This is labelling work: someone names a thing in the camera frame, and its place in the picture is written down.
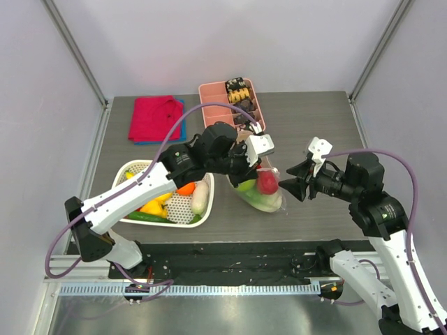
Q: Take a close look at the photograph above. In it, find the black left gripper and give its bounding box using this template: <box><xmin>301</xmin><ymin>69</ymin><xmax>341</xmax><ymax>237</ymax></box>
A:
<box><xmin>207</xmin><ymin>140</ymin><xmax>261</xmax><ymax>188</ymax></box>

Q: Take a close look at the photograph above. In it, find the green toy apple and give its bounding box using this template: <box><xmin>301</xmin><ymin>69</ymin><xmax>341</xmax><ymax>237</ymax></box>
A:
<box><xmin>235</xmin><ymin>179</ymin><xmax>256</xmax><ymax>193</ymax></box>

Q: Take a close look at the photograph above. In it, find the red toy apple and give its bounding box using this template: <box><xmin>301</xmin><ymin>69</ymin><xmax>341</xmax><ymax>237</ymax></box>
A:
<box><xmin>256</xmin><ymin>170</ymin><xmax>279</xmax><ymax>195</ymax></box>

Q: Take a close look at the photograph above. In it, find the green toy lettuce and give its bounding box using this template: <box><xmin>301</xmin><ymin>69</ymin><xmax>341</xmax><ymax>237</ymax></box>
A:
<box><xmin>240</xmin><ymin>188</ymin><xmax>282</xmax><ymax>213</ymax></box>

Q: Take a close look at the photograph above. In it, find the clear zip top bag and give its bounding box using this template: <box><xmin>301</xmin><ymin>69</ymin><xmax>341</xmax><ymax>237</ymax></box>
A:
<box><xmin>227</xmin><ymin>157</ymin><xmax>285</xmax><ymax>213</ymax></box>

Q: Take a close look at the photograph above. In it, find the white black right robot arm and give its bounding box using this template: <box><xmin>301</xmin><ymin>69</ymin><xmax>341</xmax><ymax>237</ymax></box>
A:
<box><xmin>279</xmin><ymin>149</ymin><xmax>446</xmax><ymax>334</ymax></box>

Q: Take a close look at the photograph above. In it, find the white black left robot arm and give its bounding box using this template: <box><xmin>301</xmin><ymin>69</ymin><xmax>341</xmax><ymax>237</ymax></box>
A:
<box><xmin>64</xmin><ymin>122</ymin><xmax>263</xmax><ymax>278</ymax></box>

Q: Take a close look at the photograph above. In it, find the white toy radish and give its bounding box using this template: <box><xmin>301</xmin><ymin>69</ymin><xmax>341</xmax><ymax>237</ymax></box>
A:
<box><xmin>191</xmin><ymin>181</ymin><xmax>209</xmax><ymax>215</ymax></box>

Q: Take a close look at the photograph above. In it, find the black brown sock roll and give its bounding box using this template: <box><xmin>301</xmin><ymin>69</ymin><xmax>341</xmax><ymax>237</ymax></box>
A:
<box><xmin>233</xmin><ymin>112</ymin><xmax>256</xmax><ymax>125</ymax></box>

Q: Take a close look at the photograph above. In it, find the small orange toy fruit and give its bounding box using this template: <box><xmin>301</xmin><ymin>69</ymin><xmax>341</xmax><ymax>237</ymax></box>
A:
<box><xmin>176</xmin><ymin>182</ymin><xmax>196</xmax><ymax>196</ymax></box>

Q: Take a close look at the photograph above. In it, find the blue folded cloth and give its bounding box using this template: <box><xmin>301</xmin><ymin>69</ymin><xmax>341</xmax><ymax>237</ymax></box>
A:
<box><xmin>133</xmin><ymin>98</ymin><xmax>187</xmax><ymax>146</ymax></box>

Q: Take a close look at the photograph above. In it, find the dark brown sock roll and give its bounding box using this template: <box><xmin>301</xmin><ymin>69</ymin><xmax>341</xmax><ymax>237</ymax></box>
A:
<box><xmin>233</xmin><ymin>98</ymin><xmax>256</xmax><ymax>112</ymax></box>

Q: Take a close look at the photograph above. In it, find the yellow black sock roll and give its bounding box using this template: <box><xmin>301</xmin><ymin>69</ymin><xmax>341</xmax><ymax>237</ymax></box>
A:
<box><xmin>228</xmin><ymin>87</ymin><xmax>251</xmax><ymax>104</ymax></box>

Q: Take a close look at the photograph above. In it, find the white perforated plastic basket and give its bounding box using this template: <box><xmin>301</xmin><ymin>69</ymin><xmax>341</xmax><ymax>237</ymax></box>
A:
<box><xmin>122</xmin><ymin>173</ymin><xmax>214</xmax><ymax>228</ymax></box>

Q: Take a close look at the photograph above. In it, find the pink divided organizer tray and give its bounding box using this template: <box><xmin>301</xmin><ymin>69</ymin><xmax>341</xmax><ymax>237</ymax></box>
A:
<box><xmin>198</xmin><ymin>77</ymin><xmax>266</xmax><ymax>131</ymax></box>

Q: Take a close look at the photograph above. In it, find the black patterned sock roll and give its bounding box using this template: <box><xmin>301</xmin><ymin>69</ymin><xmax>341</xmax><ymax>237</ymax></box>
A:
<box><xmin>225</xmin><ymin>77</ymin><xmax>247</xmax><ymax>92</ymax></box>

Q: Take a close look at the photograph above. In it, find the yellow toy bell pepper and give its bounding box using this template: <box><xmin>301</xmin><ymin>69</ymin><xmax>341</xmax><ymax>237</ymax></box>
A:
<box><xmin>139</xmin><ymin>200</ymin><xmax>168</xmax><ymax>218</ymax></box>

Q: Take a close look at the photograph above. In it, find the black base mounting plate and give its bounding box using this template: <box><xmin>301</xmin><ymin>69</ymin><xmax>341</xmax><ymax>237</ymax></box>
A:
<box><xmin>108</xmin><ymin>240</ymin><xmax>358</xmax><ymax>285</ymax></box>

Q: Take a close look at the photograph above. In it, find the magenta folded cloth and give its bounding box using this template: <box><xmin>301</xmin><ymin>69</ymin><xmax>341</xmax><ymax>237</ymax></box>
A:
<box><xmin>128</xmin><ymin>96</ymin><xmax>184</xmax><ymax>144</ymax></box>

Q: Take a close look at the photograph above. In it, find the green toy cucumber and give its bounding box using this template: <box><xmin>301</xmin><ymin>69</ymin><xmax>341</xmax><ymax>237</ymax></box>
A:
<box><xmin>127</xmin><ymin>211</ymin><xmax>173</xmax><ymax>223</ymax></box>

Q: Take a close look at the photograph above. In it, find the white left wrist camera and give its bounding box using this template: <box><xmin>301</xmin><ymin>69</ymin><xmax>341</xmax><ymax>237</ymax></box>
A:
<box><xmin>244</xmin><ymin>122</ymin><xmax>274</xmax><ymax>168</ymax></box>

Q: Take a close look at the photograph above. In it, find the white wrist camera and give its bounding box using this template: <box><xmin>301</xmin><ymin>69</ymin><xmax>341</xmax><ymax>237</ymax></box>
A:
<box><xmin>244</xmin><ymin>122</ymin><xmax>274</xmax><ymax>168</ymax></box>
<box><xmin>307</xmin><ymin>137</ymin><xmax>333</xmax><ymax>177</ymax></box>

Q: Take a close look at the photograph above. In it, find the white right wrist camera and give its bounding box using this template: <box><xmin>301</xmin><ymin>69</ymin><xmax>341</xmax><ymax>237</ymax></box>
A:
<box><xmin>307</xmin><ymin>137</ymin><xmax>333</xmax><ymax>177</ymax></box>

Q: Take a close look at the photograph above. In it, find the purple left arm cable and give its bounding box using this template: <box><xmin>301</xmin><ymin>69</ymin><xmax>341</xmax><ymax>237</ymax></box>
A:
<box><xmin>44</xmin><ymin>101</ymin><xmax>261</xmax><ymax>320</ymax></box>

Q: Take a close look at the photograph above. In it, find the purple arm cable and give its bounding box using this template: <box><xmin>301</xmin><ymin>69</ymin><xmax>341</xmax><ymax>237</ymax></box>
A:
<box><xmin>44</xmin><ymin>101</ymin><xmax>261</xmax><ymax>320</ymax></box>
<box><xmin>319</xmin><ymin>148</ymin><xmax>447</xmax><ymax>332</ymax></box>

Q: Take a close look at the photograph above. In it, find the perforated metal cable tray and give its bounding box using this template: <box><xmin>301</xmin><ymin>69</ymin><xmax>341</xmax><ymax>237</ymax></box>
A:
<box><xmin>59</xmin><ymin>281</ymin><xmax>321</xmax><ymax>297</ymax></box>

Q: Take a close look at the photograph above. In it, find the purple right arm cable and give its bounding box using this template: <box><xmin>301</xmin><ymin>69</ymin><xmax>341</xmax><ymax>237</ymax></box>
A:
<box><xmin>319</xmin><ymin>148</ymin><xmax>447</xmax><ymax>332</ymax></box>

